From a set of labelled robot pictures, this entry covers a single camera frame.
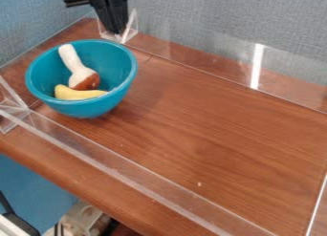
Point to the white equipment under table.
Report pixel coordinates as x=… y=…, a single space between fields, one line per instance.
x=84 y=220

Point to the clear acrylic left bracket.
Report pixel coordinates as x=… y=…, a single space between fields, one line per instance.
x=12 y=107

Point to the white brown toy mushroom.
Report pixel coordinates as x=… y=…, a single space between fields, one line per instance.
x=84 y=78

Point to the yellow toy banana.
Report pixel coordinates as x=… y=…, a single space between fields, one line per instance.
x=66 y=93

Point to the clear acrylic corner bracket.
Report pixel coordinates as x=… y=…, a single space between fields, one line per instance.
x=128 y=33

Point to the clear acrylic back barrier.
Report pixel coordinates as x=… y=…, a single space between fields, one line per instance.
x=268 y=70

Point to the blue bowl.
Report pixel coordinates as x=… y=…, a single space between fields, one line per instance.
x=108 y=58

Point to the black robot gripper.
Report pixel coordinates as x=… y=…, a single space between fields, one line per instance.
x=104 y=11

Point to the clear acrylic front barrier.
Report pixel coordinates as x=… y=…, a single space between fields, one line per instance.
x=148 y=202

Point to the clear acrylic barrier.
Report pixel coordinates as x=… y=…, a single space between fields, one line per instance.
x=268 y=70
x=148 y=202

